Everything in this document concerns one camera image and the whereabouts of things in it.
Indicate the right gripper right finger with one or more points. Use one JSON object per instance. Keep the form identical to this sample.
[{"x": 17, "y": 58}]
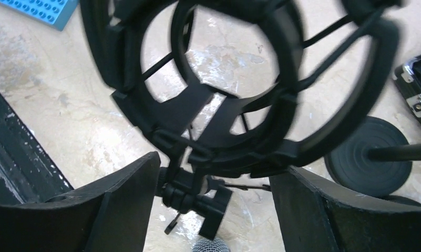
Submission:
[{"x": 316, "y": 214}]

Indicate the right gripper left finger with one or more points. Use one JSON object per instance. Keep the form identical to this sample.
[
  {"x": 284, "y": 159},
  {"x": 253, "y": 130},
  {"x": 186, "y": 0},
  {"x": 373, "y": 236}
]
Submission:
[{"x": 109, "y": 214}]

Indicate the orange mic round stand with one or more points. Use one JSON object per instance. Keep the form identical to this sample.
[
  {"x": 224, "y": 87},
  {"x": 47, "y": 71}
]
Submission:
[{"x": 376, "y": 160}]

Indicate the black silver microphone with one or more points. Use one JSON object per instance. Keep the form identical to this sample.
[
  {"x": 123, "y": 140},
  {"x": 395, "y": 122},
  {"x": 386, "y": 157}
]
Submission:
[{"x": 209, "y": 245}]

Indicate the black tripod stand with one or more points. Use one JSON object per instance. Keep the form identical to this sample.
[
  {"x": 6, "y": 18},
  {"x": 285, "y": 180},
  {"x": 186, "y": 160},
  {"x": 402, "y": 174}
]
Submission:
[{"x": 204, "y": 126}]

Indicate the white mic clamp stand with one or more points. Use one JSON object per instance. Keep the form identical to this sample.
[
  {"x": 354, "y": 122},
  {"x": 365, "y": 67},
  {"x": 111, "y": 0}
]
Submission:
[{"x": 401, "y": 200}]

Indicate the black poker chip case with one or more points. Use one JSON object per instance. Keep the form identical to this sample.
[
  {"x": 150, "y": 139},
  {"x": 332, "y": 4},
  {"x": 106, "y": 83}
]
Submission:
[{"x": 407, "y": 79}]

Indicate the blue lego baseplate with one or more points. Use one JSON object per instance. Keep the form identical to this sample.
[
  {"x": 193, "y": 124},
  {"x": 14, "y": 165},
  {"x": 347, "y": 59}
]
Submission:
[{"x": 53, "y": 13}]

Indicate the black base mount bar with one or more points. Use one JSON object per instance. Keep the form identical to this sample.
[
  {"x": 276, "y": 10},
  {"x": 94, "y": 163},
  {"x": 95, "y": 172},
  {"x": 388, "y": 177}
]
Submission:
[{"x": 27, "y": 173}]

